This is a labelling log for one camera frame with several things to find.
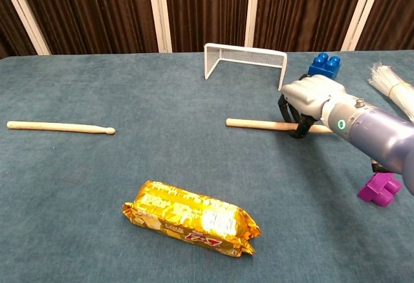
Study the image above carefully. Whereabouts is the purple building block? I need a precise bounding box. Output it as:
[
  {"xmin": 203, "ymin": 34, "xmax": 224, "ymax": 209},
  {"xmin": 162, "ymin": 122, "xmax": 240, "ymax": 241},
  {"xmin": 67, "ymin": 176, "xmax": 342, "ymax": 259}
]
[{"xmin": 356, "ymin": 172, "xmax": 402, "ymax": 209}]

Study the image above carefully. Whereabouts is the white mesh goal rack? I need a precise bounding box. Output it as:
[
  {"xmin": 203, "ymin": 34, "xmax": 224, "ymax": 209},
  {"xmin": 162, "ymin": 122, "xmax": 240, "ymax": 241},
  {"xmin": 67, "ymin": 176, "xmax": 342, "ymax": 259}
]
[{"xmin": 203, "ymin": 42, "xmax": 288, "ymax": 92}]

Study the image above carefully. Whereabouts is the clear plastic straw bundle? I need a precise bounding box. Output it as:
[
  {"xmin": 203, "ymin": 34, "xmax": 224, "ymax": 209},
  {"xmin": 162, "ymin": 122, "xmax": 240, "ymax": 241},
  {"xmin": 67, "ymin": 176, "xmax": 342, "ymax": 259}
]
[{"xmin": 367, "ymin": 62, "xmax": 414, "ymax": 122}]

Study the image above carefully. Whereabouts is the gold foil snack packet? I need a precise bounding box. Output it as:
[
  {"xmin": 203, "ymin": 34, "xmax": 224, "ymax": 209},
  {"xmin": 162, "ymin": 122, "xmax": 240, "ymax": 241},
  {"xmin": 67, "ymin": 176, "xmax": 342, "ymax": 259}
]
[{"xmin": 122, "ymin": 180, "xmax": 261, "ymax": 258}]

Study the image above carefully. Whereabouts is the blue building block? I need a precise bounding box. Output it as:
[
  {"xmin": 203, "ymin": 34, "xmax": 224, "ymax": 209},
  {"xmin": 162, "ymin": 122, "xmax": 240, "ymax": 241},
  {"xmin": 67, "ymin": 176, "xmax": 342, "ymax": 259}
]
[{"xmin": 307, "ymin": 52, "xmax": 342, "ymax": 80}]

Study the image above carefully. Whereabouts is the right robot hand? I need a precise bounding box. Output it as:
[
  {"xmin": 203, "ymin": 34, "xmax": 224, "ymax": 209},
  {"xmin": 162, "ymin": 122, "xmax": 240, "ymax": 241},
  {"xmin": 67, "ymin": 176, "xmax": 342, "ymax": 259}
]
[{"xmin": 277, "ymin": 74, "xmax": 349, "ymax": 140}]

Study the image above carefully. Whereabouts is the teal table mat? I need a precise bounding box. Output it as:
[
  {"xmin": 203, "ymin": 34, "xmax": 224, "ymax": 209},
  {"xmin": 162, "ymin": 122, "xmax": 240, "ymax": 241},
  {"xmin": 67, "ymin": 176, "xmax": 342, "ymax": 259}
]
[{"xmin": 0, "ymin": 51, "xmax": 414, "ymax": 283}]

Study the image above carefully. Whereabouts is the brown pleated curtain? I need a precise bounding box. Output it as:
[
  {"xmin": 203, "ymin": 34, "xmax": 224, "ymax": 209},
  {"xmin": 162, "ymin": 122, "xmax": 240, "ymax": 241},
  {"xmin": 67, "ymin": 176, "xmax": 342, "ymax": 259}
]
[{"xmin": 0, "ymin": 0, "xmax": 414, "ymax": 59}]

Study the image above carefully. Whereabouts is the wooden drumstick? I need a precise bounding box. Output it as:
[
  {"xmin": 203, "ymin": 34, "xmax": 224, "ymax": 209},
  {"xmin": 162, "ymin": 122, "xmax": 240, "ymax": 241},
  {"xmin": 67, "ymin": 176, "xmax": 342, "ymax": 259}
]
[
  {"xmin": 6, "ymin": 120, "xmax": 116, "ymax": 135},
  {"xmin": 225, "ymin": 118, "xmax": 334, "ymax": 134}
]

